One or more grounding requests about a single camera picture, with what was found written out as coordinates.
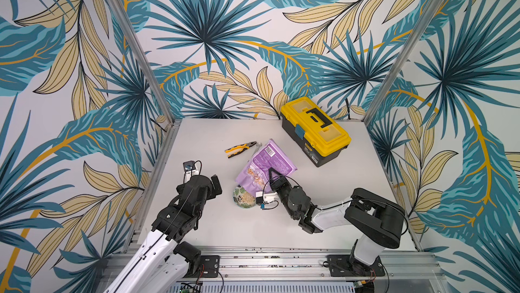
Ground yellow black pliers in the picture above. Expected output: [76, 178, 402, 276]
[225, 141, 257, 158]

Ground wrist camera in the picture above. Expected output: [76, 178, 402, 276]
[183, 160, 203, 183]
[255, 191, 280, 210]

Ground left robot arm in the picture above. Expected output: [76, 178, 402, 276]
[104, 175, 222, 292]

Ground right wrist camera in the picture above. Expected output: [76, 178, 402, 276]
[255, 191, 280, 210]

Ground left aluminium frame post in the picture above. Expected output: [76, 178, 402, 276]
[87, 0, 176, 125]

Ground aluminium frame post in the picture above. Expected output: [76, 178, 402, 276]
[87, 0, 176, 125]
[363, 0, 444, 126]

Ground right aluminium frame post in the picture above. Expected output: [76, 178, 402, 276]
[363, 0, 444, 126]

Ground purple oats bag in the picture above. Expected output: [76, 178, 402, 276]
[235, 139, 297, 195]

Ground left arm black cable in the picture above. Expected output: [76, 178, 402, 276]
[113, 160, 204, 293]

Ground yellow black toolbox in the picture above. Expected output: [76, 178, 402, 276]
[280, 96, 352, 167]

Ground aluminium front rail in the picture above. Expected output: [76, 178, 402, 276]
[164, 247, 450, 292]

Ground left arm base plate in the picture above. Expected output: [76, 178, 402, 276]
[182, 255, 221, 279]

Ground green leaf pattern bowl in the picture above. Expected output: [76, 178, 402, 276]
[233, 185, 257, 209]

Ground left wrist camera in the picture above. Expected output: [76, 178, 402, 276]
[183, 160, 203, 183]

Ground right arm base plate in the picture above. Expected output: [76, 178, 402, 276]
[322, 255, 387, 279]

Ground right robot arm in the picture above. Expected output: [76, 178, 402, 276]
[268, 168, 407, 267]

